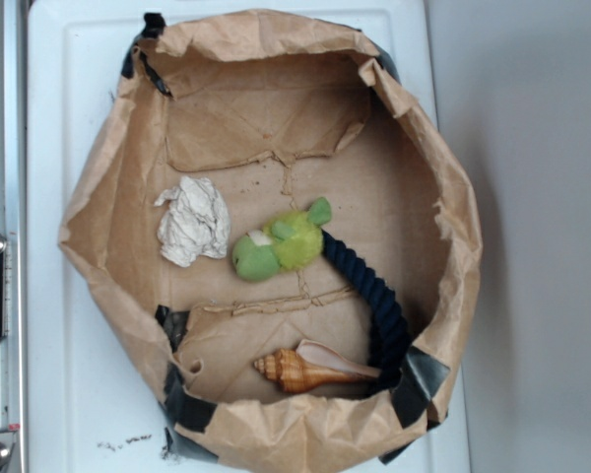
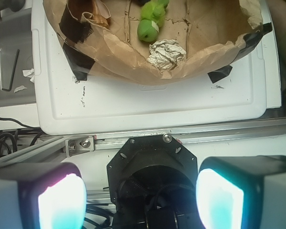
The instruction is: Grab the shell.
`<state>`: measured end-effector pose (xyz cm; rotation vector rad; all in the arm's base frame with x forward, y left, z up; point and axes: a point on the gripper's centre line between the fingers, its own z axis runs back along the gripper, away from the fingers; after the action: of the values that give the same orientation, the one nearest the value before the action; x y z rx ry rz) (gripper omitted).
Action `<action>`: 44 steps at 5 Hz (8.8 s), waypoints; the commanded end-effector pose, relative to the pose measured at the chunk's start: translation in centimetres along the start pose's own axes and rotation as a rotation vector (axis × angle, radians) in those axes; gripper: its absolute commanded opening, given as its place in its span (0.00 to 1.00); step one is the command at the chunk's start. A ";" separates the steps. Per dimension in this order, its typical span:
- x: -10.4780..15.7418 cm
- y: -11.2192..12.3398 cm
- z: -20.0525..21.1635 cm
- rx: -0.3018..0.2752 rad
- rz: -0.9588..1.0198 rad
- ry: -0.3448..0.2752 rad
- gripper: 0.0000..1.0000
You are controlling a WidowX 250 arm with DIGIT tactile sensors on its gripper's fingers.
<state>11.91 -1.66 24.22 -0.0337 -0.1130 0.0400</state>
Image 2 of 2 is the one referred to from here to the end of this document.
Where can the black hex key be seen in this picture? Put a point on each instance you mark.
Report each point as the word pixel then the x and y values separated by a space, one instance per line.
pixel 8 63

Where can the grey side tray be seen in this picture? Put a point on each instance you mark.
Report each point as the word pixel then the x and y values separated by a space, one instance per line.
pixel 15 33

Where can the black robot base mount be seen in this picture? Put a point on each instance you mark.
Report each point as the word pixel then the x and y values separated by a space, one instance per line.
pixel 152 185

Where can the green plush toy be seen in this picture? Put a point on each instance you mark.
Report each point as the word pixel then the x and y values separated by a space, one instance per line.
pixel 152 19

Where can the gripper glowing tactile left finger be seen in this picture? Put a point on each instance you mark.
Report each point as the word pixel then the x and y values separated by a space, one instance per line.
pixel 41 196

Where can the brown paper bag bin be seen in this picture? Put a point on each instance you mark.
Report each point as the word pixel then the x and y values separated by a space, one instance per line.
pixel 154 42

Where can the aluminium frame rail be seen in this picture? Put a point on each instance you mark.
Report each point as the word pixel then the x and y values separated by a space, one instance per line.
pixel 243 138

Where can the white plastic tray lid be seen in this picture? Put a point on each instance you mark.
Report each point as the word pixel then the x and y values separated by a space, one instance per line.
pixel 67 106

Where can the crumpled white paper ball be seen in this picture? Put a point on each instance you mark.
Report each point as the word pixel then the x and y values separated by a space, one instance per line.
pixel 166 54

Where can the metal corner bracket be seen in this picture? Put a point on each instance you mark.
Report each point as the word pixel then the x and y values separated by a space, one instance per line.
pixel 79 144

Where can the brown spiral seashell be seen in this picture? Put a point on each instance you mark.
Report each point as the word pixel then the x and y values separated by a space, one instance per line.
pixel 97 10

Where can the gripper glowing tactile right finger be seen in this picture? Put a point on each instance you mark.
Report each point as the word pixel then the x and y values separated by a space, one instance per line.
pixel 242 192

